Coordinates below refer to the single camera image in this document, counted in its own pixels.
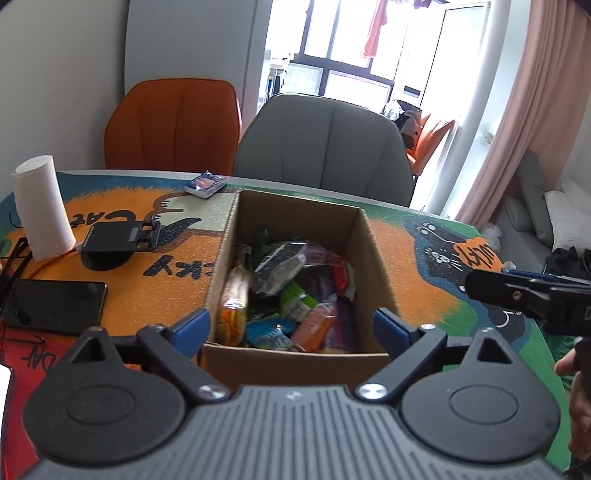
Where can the printed cat table mat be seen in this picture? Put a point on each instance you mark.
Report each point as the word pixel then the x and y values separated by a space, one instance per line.
pixel 415 295

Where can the wall socket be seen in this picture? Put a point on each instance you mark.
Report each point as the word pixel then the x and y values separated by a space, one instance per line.
pixel 485 138

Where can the red hanging garment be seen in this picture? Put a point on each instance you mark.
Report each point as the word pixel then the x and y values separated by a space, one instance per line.
pixel 376 32

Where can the small red snack packet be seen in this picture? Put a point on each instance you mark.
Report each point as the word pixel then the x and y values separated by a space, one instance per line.
pixel 342 277

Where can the green snack packet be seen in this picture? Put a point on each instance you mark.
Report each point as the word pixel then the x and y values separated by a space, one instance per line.
pixel 298 302

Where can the black snack packet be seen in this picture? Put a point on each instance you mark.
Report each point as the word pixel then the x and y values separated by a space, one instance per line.
pixel 277 267

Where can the grey padded chair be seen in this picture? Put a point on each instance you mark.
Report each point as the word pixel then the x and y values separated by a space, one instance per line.
pixel 323 147

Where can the person's right hand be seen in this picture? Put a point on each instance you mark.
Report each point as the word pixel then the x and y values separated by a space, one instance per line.
pixel 579 406

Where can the clear biscuit packet orange trim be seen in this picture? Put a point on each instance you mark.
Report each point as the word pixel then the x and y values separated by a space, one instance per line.
pixel 234 304

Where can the black phone stand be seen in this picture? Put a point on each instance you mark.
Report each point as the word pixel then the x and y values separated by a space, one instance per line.
pixel 115 240

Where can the balcony window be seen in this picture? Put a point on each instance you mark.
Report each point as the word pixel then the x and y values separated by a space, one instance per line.
pixel 346 37

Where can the cardboard box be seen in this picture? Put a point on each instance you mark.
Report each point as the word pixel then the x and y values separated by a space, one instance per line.
pixel 295 364

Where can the teal cloth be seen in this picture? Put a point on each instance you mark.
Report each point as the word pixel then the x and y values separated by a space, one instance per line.
pixel 561 344

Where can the pink curtain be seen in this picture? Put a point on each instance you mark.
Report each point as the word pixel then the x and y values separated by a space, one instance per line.
pixel 508 115

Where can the white pillow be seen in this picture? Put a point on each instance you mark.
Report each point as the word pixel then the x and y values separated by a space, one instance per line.
pixel 568 217

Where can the white plastic bag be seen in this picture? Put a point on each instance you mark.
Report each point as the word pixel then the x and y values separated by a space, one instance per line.
pixel 490 235

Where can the orange padded chair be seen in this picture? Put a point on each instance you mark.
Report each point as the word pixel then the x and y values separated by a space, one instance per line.
pixel 431 138
pixel 171 124

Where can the white paper roll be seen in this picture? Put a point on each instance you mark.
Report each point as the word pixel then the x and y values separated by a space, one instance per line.
pixel 41 207

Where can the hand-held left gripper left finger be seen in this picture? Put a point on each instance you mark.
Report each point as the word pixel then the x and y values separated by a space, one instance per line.
pixel 191 330

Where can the white board panel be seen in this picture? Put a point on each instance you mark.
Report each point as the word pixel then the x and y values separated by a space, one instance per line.
pixel 184 41

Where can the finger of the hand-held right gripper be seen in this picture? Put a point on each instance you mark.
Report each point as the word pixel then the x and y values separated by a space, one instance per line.
pixel 498 288
pixel 540 277

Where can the grey black backpack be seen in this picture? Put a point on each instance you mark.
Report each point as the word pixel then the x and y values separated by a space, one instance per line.
pixel 408 122

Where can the grey cushion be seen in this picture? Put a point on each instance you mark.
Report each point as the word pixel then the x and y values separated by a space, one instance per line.
pixel 531 184

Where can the grey sofa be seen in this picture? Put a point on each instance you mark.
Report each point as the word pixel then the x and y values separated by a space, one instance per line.
pixel 521 244

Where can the small orange snack packet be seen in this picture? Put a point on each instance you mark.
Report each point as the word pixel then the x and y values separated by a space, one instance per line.
pixel 314 325

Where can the black smartphone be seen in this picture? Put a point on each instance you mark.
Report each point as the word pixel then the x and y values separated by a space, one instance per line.
pixel 55 304

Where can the black bag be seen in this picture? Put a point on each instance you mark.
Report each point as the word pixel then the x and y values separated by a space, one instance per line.
pixel 565 261

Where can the small blue snack packet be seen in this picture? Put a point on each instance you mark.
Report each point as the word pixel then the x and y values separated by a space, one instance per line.
pixel 205 184
pixel 268 334

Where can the purple white snack packet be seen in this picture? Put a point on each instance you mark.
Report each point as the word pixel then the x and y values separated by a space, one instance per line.
pixel 345 323

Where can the black eyeglasses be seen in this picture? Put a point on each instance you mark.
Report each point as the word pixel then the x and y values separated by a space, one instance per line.
pixel 11 272

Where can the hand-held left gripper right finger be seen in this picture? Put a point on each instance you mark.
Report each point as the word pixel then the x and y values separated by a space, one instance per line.
pixel 392 330

